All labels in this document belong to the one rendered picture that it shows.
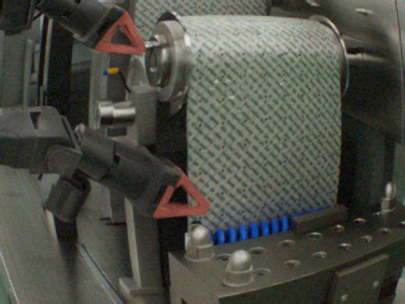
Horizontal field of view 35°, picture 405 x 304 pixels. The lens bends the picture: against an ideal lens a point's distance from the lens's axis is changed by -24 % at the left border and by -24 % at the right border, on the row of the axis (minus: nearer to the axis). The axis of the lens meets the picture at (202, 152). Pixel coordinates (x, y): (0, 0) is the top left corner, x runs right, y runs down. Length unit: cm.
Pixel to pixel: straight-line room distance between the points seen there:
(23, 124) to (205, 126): 27
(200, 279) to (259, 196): 20
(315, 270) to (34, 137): 38
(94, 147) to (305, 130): 29
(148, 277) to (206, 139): 25
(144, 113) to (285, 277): 31
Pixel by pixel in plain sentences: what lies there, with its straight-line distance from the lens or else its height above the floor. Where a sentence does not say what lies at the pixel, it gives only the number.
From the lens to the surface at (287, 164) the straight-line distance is 105.
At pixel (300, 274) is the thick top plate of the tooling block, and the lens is 90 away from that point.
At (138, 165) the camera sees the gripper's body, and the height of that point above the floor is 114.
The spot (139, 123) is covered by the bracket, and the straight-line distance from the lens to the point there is 104.
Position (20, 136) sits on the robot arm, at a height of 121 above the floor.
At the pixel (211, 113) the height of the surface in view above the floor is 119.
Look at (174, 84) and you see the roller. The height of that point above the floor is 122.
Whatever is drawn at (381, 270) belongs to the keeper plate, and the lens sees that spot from 96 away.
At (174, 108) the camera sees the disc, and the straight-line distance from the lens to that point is 101.
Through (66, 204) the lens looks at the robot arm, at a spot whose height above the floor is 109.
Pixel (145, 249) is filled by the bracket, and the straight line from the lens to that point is 110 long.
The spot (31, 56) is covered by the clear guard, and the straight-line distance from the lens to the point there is 195.
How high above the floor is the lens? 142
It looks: 17 degrees down
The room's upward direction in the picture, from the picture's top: straight up
